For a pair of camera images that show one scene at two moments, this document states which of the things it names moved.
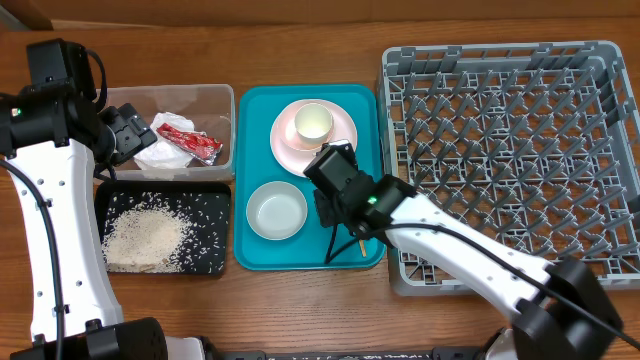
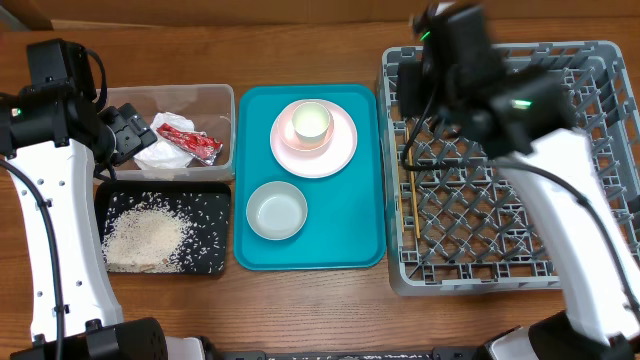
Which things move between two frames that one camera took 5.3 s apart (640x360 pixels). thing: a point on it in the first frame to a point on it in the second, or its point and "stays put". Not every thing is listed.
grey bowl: [276, 210] stays put
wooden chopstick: [362, 245] to [413, 184]
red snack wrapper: [196, 144] stays put
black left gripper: [132, 130] stays put
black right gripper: [324, 215] to [407, 84]
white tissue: [165, 156] stays put
